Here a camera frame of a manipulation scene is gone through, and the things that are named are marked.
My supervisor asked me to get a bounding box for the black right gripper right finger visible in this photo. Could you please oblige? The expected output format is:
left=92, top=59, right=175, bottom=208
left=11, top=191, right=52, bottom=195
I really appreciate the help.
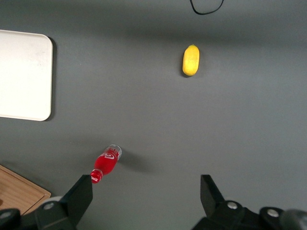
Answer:
left=191, top=174, right=261, bottom=230

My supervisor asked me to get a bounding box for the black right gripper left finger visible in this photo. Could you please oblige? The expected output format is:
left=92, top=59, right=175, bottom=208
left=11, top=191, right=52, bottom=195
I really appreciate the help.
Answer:
left=35, top=174, right=94, bottom=230

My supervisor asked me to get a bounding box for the wooden drawer cabinet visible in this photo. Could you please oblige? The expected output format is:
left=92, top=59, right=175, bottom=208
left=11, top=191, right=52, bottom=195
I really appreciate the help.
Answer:
left=0, top=164, right=52, bottom=215

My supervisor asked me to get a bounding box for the red cola bottle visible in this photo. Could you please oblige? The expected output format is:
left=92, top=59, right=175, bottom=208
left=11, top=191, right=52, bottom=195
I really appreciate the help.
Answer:
left=90, top=144, right=122, bottom=185

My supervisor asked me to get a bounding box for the white rectangular tray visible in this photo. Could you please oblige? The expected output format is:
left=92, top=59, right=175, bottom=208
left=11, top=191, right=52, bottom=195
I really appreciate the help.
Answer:
left=0, top=29, right=54, bottom=122

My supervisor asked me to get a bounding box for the yellow lemon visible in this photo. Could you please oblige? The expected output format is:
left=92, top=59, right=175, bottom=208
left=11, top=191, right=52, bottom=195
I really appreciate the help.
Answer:
left=182, top=44, right=201, bottom=78

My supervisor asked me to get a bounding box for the black cable loop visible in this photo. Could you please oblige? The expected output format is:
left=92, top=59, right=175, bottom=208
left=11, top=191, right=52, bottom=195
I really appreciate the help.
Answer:
left=189, top=0, right=225, bottom=15

